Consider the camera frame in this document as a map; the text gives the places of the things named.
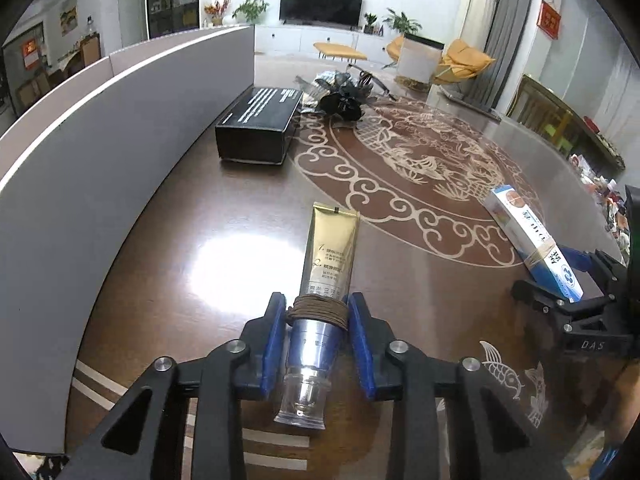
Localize grey curtain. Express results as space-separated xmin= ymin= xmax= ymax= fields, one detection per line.
xmin=467 ymin=0 xmax=537 ymax=107

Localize orange lounge chair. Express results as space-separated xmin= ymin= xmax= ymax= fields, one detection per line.
xmin=387 ymin=35 xmax=497 ymax=86

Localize red wall hanging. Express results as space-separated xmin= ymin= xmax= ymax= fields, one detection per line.
xmin=537 ymin=0 xmax=561 ymax=41

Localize black rectangular box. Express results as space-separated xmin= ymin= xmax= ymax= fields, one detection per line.
xmin=215 ymin=86 xmax=303 ymax=165

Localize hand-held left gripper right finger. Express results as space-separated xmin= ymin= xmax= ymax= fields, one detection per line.
xmin=347 ymin=292 xmax=571 ymax=480

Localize leafy potted plant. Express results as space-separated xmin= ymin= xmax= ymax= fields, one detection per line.
xmin=382 ymin=7 xmax=423 ymax=36

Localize white television cabinet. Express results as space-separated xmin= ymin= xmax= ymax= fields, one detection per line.
xmin=254 ymin=24 xmax=401 ymax=59

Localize orange stool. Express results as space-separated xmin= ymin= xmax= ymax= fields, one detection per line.
xmin=313 ymin=41 xmax=368 ymax=64

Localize bushy green potted plant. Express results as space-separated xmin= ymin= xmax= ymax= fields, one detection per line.
xmin=232 ymin=0 xmax=270 ymax=25

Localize wooden side cabinet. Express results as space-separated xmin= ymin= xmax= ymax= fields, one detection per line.
xmin=80 ymin=33 xmax=102 ymax=67

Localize black television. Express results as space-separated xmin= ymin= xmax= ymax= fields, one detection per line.
xmin=280 ymin=0 xmax=364 ymax=28

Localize person's right forearm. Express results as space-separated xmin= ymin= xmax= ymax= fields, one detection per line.
xmin=609 ymin=355 xmax=640 ymax=443

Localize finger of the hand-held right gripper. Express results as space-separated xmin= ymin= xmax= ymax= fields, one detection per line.
xmin=555 ymin=244 xmax=629 ymax=287
xmin=510 ymin=278 xmax=619 ymax=326

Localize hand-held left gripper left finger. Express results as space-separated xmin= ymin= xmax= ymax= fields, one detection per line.
xmin=65 ymin=291 xmax=288 ymax=480

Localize red flowers in vase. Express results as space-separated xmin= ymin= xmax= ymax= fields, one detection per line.
xmin=204 ymin=0 xmax=232 ymax=26

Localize brown patterned desktop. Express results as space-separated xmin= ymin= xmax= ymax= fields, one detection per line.
xmin=65 ymin=52 xmax=640 ymax=480

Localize black crumpled bag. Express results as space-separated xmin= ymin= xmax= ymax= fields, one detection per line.
xmin=299 ymin=71 xmax=387 ymax=124

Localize blue white carton box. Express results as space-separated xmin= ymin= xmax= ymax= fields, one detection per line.
xmin=482 ymin=185 xmax=586 ymax=303

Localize colourful clutter pile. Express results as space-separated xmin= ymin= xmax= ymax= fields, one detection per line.
xmin=570 ymin=152 xmax=632 ymax=261

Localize grey partition panel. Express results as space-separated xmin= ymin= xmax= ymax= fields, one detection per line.
xmin=0 ymin=25 xmax=256 ymax=456

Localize gold cosmetic tube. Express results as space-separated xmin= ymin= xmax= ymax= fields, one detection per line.
xmin=274 ymin=201 xmax=361 ymax=431

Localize framed wall painting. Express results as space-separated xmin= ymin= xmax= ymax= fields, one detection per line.
xmin=59 ymin=0 xmax=79 ymax=36

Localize white standing air conditioner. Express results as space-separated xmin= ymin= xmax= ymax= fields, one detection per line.
xmin=457 ymin=0 xmax=501 ymax=47

